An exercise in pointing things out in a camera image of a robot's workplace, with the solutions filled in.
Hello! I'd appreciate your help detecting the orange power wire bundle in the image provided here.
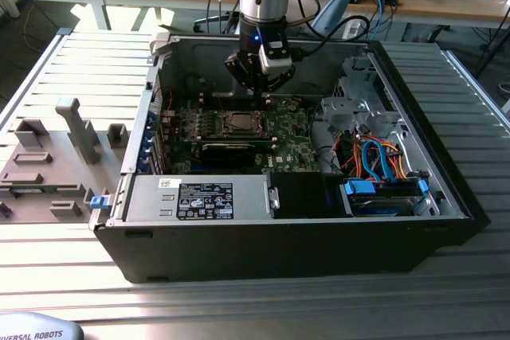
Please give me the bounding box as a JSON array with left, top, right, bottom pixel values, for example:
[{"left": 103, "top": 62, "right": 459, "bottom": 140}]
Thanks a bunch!
[{"left": 333, "top": 132, "right": 408, "bottom": 180}]

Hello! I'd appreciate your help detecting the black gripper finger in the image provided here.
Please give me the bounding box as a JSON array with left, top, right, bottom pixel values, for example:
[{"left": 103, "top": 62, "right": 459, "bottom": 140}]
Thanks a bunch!
[
  {"left": 263, "top": 64, "right": 296, "bottom": 96},
  {"left": 223, "top": 49, "right": 263, "bottom": 97}
]

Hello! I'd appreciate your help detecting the grey parts rack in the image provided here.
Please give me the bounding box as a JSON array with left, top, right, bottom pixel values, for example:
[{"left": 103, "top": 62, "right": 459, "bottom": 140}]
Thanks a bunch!
[{"left": 0, "top": 96, "right": 132, "bottom": 226}]

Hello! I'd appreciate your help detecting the metal socket cover frame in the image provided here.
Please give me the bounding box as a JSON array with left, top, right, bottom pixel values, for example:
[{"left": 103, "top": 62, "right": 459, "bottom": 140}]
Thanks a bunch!
[{"left": 222, "top": 111, "right": 265, "bottom": 136}]

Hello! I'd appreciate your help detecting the green motherboard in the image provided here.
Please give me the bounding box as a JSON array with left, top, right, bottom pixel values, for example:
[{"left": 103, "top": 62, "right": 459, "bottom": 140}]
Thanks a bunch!
[{"left": 161, "top": 95, "right": 322, "bottom": 176}]

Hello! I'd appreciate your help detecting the hard disk in blue carrier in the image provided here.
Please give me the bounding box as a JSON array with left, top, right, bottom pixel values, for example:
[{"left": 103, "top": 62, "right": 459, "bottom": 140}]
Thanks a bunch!
[{"left": 341, "top": 178, "right": 430, "bottom": 217}]

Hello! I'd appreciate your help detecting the CPU socket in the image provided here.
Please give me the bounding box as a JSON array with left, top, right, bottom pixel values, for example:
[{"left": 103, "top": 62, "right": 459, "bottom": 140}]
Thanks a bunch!
[{"left": 221, "top": 110, "right": 267, "bottom": 137}]

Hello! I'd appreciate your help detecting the grey power supply unit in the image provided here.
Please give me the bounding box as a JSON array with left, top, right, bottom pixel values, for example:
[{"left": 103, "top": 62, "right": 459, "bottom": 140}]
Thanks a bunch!
[{"left": 123, "top": 174, "right": 276, "bottom": 222}]

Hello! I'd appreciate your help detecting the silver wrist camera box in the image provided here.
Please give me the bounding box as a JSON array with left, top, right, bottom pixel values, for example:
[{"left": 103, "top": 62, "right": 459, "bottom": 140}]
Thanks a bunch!
[{"left": 257, "top": 31, "right": 295, "bottom": 76}]

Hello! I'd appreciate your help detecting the black camera cable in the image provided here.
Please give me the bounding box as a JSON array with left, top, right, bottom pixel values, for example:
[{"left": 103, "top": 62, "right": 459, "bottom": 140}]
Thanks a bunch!
[{"left": 292, "top": 15, "right": 371, "bottom": 62}]

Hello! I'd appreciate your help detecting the blue flat data cable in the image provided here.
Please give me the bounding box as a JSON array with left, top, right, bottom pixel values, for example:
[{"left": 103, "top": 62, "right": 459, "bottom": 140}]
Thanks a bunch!
[{"left": 359, "top": 138, "right": 394, "bottom": 184}]

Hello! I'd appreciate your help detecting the pale blue teach pendant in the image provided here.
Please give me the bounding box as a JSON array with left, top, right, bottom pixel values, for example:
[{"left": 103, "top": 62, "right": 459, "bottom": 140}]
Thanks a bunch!
[{"left": 0, "top": 311, "right": 86, "bottom": 340}]

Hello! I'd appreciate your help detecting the black and grey PC case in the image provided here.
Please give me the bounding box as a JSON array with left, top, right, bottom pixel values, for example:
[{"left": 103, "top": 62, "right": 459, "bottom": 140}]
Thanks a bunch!
[{"left": 88, "top": 31, "right": 492, "bottom": 285}]

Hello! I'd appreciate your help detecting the silver metal drive cage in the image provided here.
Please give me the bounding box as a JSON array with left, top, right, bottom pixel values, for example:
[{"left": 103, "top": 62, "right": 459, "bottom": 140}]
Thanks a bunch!
[{"left": 320, "top": 55, "right": 404, "bottom": 138}]

